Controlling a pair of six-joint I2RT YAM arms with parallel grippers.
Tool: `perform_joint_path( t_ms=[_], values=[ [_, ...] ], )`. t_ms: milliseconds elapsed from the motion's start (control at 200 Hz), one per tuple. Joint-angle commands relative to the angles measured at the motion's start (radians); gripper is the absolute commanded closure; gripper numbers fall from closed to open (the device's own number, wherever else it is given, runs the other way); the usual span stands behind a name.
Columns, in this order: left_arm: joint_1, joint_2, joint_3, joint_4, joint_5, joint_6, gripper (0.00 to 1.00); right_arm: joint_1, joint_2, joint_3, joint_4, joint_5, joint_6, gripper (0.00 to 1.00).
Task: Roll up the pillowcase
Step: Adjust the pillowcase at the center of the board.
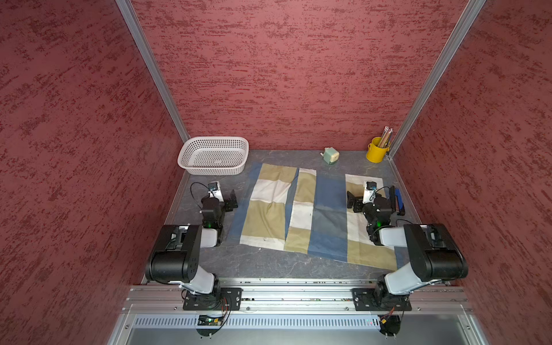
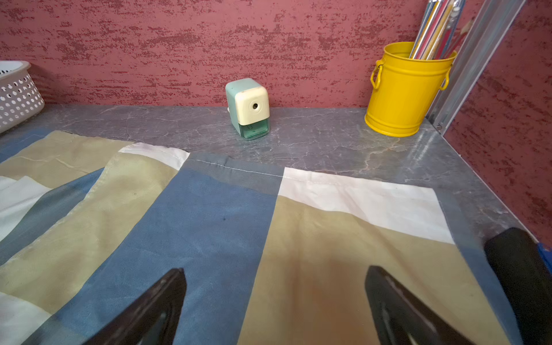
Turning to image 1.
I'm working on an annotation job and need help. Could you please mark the blue beige white patchwork pillowcase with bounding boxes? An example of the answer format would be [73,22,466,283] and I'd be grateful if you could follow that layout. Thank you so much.
[228,163,398,271]

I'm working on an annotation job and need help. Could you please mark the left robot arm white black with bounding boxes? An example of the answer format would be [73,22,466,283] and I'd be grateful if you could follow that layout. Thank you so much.
[145,191,238,303]

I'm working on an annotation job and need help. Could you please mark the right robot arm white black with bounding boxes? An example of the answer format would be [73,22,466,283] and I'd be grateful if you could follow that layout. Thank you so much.
[346,186,469,304]

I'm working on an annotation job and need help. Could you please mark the green pencil sharpener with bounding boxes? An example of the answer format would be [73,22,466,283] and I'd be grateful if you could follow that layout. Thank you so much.
[321,147,339,165]

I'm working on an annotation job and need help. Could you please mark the yellow cup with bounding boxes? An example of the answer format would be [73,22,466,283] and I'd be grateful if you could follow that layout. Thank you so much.
[366,137,389,163]

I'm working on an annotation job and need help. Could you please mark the white perforated plastic basket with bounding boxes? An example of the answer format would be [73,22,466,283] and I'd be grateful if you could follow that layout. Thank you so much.
[178,137,250,176]

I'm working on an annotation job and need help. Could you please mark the pencils in yellow cup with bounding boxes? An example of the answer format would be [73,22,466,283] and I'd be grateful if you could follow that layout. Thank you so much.
[378,126,393,148]

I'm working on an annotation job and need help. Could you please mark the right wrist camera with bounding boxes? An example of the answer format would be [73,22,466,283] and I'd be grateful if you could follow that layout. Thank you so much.
[363,181,378,204]

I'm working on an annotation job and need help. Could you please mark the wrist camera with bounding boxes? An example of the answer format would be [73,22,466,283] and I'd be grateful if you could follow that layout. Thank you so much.
[363,181,378,204]
[207,181,224,202]

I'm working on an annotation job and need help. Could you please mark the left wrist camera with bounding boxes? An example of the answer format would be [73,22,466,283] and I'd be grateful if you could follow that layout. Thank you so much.
[207,181,224,202]

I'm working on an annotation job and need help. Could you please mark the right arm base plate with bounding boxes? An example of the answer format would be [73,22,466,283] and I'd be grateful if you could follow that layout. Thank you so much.
[351,288,412,312]

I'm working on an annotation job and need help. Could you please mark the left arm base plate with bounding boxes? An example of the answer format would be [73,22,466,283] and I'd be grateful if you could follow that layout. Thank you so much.
[182,287,243,312]

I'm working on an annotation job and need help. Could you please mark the right controller board with wires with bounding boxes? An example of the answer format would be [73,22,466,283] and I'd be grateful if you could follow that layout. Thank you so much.
[379,316,402,337]

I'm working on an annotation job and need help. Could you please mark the controller board with wires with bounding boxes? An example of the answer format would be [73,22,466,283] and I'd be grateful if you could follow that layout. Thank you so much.
[195,315,229,338]
[379,316,402,337]

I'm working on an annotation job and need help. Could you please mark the aluminium front rail frame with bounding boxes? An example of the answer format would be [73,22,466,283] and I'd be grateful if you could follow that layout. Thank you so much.
[109,278,487,344]

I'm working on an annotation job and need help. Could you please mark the left controller board with wires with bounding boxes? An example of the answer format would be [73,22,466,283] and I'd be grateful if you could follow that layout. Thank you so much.
[195,315,229,338]

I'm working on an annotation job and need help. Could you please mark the left aluminium corner post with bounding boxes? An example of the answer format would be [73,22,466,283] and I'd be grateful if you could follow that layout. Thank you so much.
[116,0,190,142]

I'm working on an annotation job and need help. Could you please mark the aluminium corner post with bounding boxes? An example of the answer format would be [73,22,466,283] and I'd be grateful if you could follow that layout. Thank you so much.
[116,0,190,142]
[388,0,486,160]

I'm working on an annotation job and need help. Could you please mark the right aluminium corner post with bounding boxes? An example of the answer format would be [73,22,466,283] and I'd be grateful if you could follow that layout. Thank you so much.
[388,0,486,160]

